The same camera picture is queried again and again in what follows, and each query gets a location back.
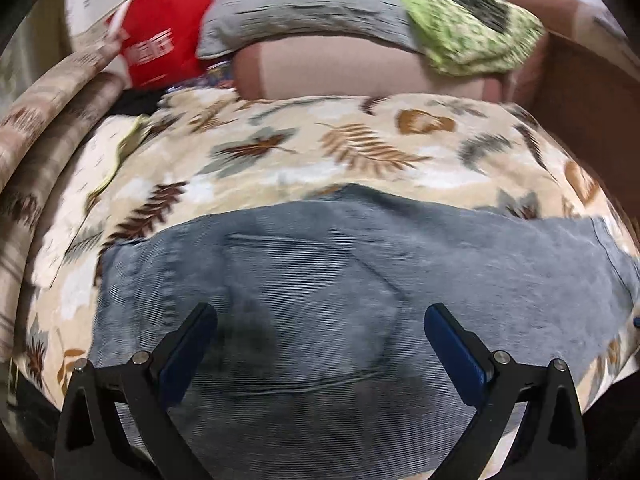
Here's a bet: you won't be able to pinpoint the leaf print blanket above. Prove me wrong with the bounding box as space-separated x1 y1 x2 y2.
22 91 640 411

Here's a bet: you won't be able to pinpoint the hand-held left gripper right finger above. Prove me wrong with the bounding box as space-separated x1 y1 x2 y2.
423 302 587 480

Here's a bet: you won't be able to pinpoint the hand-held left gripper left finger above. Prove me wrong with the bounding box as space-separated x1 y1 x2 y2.
54 302 218 480

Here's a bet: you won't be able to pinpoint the beige patterned curtain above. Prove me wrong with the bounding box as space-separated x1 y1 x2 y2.
0 27 132 361

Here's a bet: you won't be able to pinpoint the green patterned cloth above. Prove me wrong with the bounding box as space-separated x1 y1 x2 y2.
377 0 546 77

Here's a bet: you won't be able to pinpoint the red bag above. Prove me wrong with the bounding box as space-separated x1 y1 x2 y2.
105 0 217 92

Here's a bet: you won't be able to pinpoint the blue denim pants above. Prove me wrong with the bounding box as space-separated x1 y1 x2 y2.
90 183 640 480

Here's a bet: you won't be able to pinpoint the grey pillow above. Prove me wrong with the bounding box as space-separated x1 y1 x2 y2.
195 0 426 59

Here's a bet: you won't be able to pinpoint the pink bolster pillow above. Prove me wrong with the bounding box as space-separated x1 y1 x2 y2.
232 0 583 103

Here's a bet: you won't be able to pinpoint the brown wooden furniture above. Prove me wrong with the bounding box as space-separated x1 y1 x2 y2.
520 30 640 221

